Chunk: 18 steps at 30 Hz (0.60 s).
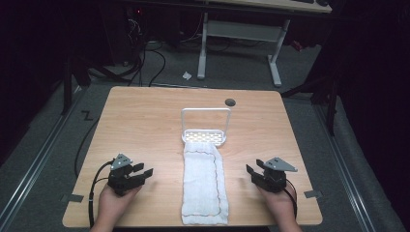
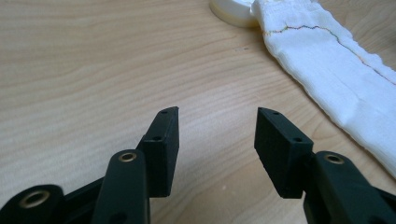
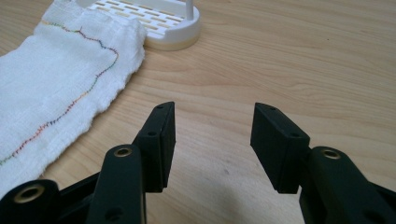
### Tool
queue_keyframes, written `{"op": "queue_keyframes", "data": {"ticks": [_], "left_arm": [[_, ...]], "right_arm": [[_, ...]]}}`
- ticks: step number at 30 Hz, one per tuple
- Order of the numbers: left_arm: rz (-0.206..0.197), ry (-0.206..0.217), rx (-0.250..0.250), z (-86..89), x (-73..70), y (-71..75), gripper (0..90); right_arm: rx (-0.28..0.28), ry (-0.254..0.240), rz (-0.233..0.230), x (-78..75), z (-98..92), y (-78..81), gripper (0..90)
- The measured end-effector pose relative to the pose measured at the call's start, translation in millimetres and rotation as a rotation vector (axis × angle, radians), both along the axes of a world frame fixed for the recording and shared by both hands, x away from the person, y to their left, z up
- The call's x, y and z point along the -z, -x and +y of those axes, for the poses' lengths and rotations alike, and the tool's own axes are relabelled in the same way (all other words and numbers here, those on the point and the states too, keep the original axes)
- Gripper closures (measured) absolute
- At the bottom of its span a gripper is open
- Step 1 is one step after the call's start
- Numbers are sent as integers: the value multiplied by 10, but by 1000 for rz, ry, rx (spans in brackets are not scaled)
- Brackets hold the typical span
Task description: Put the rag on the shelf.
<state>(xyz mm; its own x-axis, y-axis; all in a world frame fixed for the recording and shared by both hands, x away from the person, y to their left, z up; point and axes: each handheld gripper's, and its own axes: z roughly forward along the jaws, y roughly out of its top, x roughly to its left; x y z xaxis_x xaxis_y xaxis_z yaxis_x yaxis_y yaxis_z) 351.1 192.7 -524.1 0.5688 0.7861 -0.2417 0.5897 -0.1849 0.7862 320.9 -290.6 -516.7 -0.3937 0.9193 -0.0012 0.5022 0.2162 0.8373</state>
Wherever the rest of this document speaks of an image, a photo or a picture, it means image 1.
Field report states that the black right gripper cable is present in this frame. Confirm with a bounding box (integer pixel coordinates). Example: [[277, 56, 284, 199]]
[[282, 178, 299, 220]]

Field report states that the black zigzag floor tape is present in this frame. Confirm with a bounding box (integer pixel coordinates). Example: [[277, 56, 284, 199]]
[[80, 109, 95, 122]]

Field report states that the person's left hand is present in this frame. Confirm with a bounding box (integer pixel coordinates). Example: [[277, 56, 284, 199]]
[[96, 186, 143, 225]]

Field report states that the dark computer tower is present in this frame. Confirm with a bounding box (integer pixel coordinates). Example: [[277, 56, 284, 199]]
[[104, 4, 147, 67]]

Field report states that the small red object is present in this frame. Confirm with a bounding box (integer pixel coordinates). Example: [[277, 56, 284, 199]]
[[290, 40, 305, 53]]

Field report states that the white towel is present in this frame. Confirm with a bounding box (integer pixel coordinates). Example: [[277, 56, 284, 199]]
[[181, 141, 230, 226]]

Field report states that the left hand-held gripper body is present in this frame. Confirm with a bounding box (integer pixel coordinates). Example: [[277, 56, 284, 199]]
[[106, 153, 146, 197]]

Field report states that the metal floor rail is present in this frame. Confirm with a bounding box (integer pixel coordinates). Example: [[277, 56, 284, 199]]
[[312, 101, 379, 232], [0, 86, 83, 228]]

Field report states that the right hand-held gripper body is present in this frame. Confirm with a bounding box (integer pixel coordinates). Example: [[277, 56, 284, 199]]
[[252, 157, 298, 193]]

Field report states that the white towel rack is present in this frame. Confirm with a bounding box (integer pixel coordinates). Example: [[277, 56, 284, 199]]
[[180, 106, 232, 148]]

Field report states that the white-legged wooden desk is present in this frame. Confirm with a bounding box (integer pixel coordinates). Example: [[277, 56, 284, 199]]
[[196, 0, 334, 89]]

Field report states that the grey tape piece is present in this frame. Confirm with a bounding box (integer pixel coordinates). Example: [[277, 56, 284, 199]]
[[60, 192, 85, 204], [303, 189, 324, 199]]

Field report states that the thin black floor cable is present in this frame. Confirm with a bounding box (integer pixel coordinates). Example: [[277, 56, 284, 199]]
[[73, 117, 102, 179]]

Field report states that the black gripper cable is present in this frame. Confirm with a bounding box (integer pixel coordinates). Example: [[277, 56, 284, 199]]
[[88, 159, 116, 228], [282, 178, 299, 220]]

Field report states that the black metal stand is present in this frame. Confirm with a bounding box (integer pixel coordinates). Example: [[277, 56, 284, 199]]
[[60, 53, 93, 116], [279, 62, 343, 137]]

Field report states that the person's right hand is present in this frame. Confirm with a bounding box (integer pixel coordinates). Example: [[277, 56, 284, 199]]
[[257, 187, 298, 225]]

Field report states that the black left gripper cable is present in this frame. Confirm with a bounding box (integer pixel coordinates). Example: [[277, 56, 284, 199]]
[[88, 159, 116, 228]]

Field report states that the black floor cable bundle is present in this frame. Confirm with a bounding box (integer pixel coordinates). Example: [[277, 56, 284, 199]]
[[88, 18, 167, 88]]

